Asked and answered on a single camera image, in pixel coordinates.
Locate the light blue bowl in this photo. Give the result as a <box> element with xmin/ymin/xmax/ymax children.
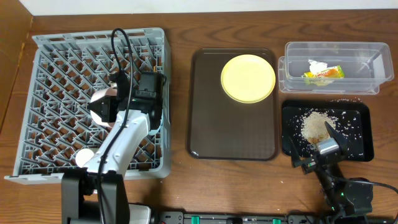
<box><xmin>149</xmin><ymin>120</ymin><xmax>163</xmax><ymax>136</ymax></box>

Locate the wooden chopstick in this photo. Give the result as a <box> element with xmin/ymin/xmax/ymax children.
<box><xmin>153</xmin><ymin>59</ymin><xmax>157</xmax><ymax>72</ymax></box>

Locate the white pink bowl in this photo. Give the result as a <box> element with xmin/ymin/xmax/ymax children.
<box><xmin>90</xmin><ymin>88</ymin><xmax>117</xmax><ymax>128</ymax></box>

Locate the green orange snack wrapper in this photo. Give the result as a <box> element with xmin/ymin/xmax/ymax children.
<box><xmin>303</xmin><ymin>65</ymin><xmax>345</xmax><ymax>86</ymax></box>

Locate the white tissue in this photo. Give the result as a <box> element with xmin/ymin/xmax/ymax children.
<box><xmin>308</xmin><ymin>60</ymin><xmax>328</xmax><ymax>74</ymax></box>

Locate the yellow plate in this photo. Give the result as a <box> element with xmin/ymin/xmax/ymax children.
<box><xmin>220</xmin><ymin>54</ymin><xmax>276</xmax><ymax>104</ymax></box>

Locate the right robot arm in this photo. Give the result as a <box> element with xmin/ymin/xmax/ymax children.
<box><xmin>282</xmin><ymin>122</ymin><xmax>373</xmax><ymax>220</ymax></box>

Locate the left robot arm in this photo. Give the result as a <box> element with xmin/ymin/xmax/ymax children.
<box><xmin>62</xmin><ymin>72</ymin><xmax>167</xmax><ymax>223</ymax></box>

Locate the black waste tray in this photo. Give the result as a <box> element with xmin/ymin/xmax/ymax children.
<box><xmin>282</xmin><ymin>100</ymin><xmax>374</xmax><ymax>162</ymax></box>

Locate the grey dishwasher rack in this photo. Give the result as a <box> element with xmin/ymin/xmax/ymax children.
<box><xmin>7</xmin><ymin>27</ymin><xmax>171</xmax><ymax>185</ymax></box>

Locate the food scraps pile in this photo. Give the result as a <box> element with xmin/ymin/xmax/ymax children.
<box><xmin>285</xmin><ymin>107</ymin><xmax>364</xmax><ymax>156</ymax></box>

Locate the dark brown serving tray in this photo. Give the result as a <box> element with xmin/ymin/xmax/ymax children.
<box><xmin>186</xmin><ymin>48</ymin><xmax>280</xmax><ymax>161</ymax></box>

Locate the clear plastic bin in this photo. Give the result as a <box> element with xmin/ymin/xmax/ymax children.
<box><xmin>278</xmin><ymin>42</ymin><xmax>394</xmax><ymax>95</ymax></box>

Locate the white cup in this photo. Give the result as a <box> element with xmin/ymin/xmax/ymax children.
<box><xmin>75</xmin><ymin>148</ymin><xmax>98</xmax><ymax>167</ymax></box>

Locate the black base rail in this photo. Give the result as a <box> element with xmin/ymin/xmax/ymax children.
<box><xmin>149</xmin><ymin>210</ymin><xmax>397</xmax><ymax>224</ymax></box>

